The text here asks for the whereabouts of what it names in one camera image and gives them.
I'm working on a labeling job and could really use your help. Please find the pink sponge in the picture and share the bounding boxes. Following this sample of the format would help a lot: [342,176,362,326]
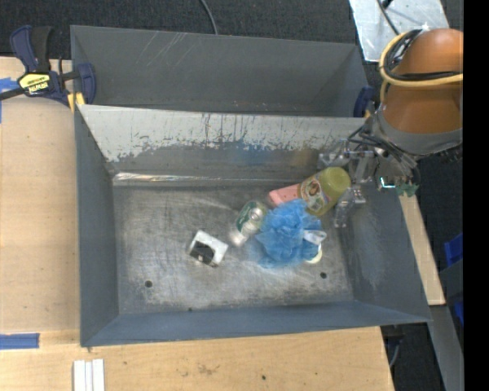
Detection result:
[267,182,305,209]

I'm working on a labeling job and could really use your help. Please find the pale round cup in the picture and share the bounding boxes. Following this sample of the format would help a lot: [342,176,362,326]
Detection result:
[303,245,324,266]

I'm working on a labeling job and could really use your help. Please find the yellow-green labelled bottle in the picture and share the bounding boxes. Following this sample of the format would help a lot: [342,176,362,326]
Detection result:
[300,166,352,217]

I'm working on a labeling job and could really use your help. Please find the blue mesh bath pouf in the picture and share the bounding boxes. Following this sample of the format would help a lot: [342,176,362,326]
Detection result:
[253,199,328,270]

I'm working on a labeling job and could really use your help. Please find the white and black box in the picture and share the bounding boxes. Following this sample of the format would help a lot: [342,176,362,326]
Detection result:
[185,229,230,269]

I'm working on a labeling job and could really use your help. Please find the grey metal bin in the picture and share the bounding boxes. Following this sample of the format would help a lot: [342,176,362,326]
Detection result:
[68,24,434,348]

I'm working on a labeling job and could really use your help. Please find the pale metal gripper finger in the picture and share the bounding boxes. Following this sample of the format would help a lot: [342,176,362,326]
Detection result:
[317,139,352,171]
[333,187,368,230]

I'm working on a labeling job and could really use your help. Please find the clear green-labelled bottle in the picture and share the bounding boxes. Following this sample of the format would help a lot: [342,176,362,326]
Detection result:
[227,200,269,248]

